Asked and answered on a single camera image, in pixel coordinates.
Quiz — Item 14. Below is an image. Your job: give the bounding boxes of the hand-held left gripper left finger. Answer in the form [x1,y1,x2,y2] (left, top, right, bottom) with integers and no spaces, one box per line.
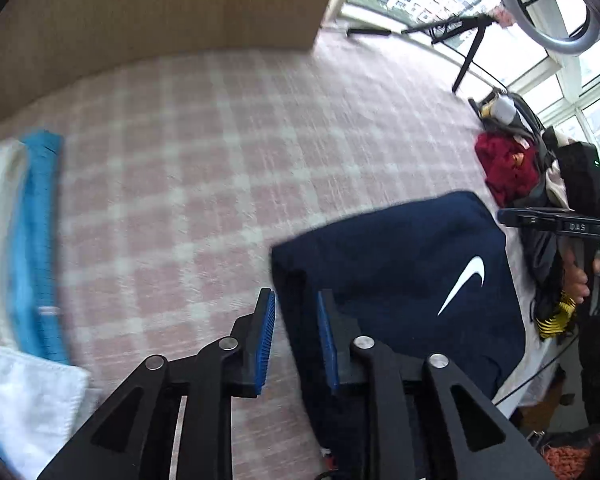
[37,287,277,480]

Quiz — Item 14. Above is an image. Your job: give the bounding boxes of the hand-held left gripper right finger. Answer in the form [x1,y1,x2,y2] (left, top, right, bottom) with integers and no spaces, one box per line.
[317,289,556,480]

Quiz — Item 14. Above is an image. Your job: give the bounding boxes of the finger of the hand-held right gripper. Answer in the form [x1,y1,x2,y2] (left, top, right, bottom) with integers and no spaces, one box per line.
[497,207,563,231]

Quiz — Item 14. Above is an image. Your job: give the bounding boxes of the grey garment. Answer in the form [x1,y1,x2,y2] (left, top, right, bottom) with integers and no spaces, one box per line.
[510,92,551,156]

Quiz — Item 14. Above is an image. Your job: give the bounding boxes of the navy blue pants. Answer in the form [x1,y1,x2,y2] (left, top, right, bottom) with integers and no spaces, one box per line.
[271,191,527,466]

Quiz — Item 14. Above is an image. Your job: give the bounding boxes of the person's right hand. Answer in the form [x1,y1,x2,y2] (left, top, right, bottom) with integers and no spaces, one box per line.
[561,250,591,307]

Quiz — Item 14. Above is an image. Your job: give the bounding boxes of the beige knit sweater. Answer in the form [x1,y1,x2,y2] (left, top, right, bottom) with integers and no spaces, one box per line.
[545,130,573,208]

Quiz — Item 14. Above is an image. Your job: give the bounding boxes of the dark red garment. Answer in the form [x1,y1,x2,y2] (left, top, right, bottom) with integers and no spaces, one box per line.
[475,131,538,206]

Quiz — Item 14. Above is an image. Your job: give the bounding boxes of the black yellow striped garment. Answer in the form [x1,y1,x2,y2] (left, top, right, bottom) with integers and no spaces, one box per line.
[532,290,578,343]

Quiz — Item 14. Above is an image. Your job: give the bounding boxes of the black tripod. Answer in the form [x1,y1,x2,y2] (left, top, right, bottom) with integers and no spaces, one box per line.
[402,10,496,93]

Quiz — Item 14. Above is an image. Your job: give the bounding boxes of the orange knit cloth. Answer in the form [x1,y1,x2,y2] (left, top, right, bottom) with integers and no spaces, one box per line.
[540,440,600,480]

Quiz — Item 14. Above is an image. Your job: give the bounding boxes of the white folded cloth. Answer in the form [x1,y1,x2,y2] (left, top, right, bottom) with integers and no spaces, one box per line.
[0,139,93,480]

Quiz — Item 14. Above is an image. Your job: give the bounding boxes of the blue folded blanket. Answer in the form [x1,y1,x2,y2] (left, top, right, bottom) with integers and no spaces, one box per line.
[0,130,71,461]

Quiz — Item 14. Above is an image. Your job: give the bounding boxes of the light wooden board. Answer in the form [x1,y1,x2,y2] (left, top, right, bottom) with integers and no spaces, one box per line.
[0,0,366,133]

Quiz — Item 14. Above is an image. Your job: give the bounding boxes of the black ring light cable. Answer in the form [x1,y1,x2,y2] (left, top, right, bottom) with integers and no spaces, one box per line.
[346,27,511,91]

